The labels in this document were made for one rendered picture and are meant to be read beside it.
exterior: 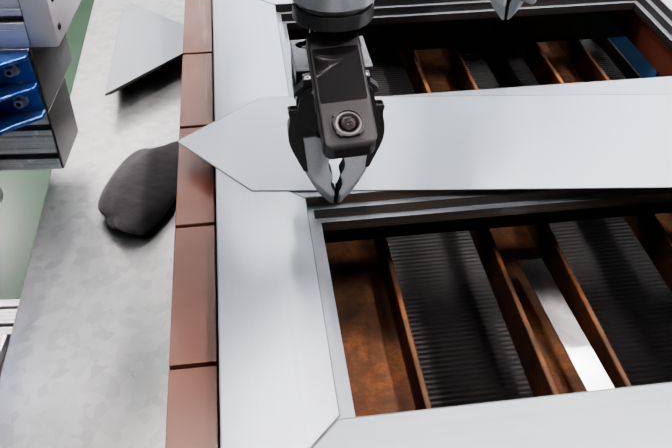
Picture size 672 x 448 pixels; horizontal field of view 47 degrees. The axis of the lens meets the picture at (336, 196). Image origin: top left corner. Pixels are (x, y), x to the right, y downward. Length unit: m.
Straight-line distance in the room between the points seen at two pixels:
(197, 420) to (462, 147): 0.42
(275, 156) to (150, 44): 0.57
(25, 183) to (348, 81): 1.76
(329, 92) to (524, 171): 0.27
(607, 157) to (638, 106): 0.12
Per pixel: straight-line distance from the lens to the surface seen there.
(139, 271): 0.98
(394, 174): 0.82
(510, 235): 1.02
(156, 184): 1.07
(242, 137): 0.88
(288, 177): 0.82
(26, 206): 2.26
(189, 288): 0.74
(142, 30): 1.42
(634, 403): 0.66
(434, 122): 0.91
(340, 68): 0.67
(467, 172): 0.83
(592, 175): 0.86
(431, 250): 1.18
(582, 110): 0.96
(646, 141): 0.93
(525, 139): 0.90
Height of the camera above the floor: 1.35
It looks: 39 degrees down
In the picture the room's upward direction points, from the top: straight up
